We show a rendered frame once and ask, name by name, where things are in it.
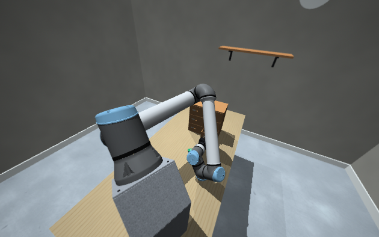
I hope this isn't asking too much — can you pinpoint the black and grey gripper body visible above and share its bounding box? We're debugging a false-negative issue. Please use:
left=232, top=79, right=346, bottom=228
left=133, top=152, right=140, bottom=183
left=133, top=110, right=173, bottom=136
left=199, top=137, right=206, bottom=149

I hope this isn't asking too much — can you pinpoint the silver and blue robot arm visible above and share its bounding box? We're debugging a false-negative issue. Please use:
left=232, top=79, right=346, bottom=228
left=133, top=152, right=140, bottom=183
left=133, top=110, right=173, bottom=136
left=95, top=84, right=225, bottom=186

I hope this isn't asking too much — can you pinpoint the brown wooden chest of drawers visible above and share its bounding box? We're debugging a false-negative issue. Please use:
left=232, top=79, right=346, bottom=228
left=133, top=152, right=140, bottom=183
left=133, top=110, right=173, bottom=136
left=188, top=100, right=228, bottom=136

